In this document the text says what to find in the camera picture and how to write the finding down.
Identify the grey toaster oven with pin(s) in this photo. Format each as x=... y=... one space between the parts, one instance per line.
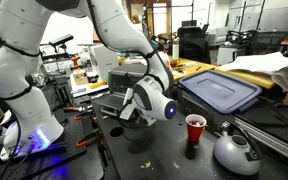
x=120 y=81

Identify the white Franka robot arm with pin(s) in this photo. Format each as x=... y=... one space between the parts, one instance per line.
x=27 y=110

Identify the white carton box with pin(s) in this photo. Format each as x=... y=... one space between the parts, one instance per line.
x=105 y=65

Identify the yellow wooden table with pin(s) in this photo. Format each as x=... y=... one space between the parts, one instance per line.
x=190 y=70

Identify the white bottle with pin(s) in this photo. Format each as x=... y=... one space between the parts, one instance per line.
x=175 y=50

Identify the black round container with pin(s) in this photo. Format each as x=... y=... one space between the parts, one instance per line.
x=92 y=77

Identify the white side table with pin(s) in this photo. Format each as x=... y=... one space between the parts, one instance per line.
x=84 y=90

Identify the small cardboard box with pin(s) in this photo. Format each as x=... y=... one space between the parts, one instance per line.
x=80 y=78

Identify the red plastic cup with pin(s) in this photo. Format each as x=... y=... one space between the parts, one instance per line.
x=195 y=131

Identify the black office chair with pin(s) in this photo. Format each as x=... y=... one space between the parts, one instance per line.
x=194 y=46

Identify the black clamp with orange hook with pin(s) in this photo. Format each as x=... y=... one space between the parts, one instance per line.
x=78 y=117

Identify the blue plastic bin lid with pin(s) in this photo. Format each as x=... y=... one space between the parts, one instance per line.
x=217 y=90

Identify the yellow paper scrap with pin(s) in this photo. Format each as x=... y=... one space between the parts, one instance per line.
x=146 y=165
x=176 y=165

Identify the orange black hand tool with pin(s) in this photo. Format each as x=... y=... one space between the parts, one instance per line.
x=75 y=61

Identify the black monitor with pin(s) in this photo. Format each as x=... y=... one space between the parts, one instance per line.
x=189 y=23

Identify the black clamp with orange tip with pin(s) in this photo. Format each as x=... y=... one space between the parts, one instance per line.
x=81 y=144

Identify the white storage box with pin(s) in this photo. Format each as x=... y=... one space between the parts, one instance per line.
x=226 y=56

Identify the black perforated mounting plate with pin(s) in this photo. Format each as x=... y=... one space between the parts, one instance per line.
x=60 y=156

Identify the yellow flat board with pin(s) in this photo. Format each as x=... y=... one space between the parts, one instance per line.
x=250 y=78

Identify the white grey electric kettle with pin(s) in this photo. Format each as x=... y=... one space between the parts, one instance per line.
x=232 y=155

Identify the white paper sheets pile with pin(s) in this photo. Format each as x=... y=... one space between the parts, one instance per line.
x=260 y=63

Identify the black mesh chair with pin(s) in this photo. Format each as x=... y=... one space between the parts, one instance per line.
x=267 y=41

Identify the black stereo camera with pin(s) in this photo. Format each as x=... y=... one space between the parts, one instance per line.
x=62 y=40

